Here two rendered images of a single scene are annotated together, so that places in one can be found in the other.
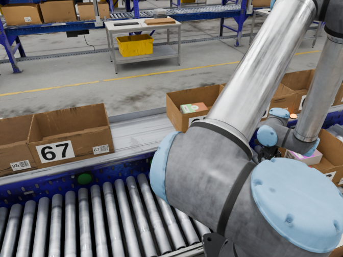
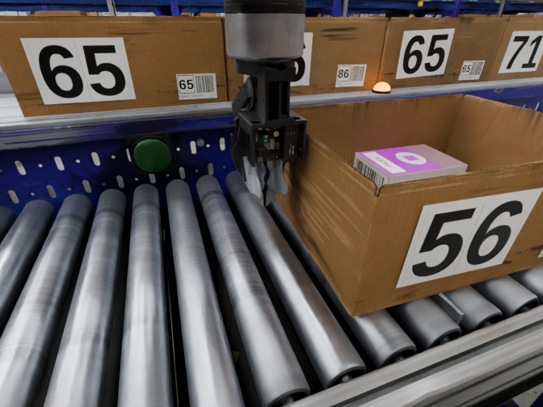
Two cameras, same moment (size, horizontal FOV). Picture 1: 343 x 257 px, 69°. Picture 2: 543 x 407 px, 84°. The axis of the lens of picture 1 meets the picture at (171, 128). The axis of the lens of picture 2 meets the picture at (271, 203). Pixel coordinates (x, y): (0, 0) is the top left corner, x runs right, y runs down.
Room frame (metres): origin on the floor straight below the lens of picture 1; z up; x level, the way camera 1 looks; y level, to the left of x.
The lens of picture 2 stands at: (0.61, -0.51, 1.04)
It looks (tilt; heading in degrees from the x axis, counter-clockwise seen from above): 31 degrees down; 359
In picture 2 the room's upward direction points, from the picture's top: straight up
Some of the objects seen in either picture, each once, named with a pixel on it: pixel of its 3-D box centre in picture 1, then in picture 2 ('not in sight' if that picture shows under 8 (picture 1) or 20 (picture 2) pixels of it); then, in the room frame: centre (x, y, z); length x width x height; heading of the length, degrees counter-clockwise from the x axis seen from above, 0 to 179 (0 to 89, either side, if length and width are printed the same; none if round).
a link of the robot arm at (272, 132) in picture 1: (272, 132); not in sight; (0.91, -0.45, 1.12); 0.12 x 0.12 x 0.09; 54
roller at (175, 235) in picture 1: (164, 205); not in sight; (0.83, 0.04, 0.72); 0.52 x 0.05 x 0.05; 18
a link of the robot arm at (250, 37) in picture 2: not in sight; (267, 39); (1.01, -0.51, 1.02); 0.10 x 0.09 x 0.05; 108
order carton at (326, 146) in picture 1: (309, 160); (422, 176); (1.03, -0.75, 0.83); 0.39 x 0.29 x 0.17; 106
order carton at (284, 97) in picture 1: (254, 99); (286, 54); (1.51, -0.57, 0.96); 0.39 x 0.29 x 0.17; 108
